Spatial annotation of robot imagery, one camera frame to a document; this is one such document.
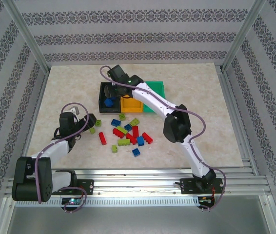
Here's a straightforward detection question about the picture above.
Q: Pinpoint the yellow plastic bin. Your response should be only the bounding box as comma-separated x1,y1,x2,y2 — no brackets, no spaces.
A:
120,95,144,114

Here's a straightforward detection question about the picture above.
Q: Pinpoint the black plastic bin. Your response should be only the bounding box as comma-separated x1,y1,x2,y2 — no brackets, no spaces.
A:
99,81,123,114

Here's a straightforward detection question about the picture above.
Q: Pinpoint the aluminium frame post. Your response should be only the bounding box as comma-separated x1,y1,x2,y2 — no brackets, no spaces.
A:
2,0,50,73
222,0,267,71

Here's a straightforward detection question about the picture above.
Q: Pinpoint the aluminium side rail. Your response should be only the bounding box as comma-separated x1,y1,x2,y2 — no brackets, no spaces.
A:
16,70,50,178
217,65,258,176

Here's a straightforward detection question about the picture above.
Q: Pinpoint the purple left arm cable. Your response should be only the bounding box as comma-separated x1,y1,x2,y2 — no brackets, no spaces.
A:
35,102,90,214

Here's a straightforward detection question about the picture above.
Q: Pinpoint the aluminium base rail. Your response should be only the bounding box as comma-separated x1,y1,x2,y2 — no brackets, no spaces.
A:
6,168,270,197

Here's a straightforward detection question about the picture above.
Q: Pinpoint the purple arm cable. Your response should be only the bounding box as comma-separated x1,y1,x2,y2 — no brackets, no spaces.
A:
100,65,227,212
35,102,90,214

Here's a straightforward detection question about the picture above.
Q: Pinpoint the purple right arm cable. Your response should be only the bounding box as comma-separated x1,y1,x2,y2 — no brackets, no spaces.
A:
100,65,227,212

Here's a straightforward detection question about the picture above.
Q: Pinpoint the grey metal base panel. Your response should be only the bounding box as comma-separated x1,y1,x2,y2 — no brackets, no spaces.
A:
0,195,276,234

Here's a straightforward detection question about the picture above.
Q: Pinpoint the green plastic bin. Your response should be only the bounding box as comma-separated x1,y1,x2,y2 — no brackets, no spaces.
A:
141,80,165,114

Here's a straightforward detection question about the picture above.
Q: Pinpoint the slotted grey cable duct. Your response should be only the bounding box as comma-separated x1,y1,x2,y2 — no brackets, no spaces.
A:
15,196,199,207

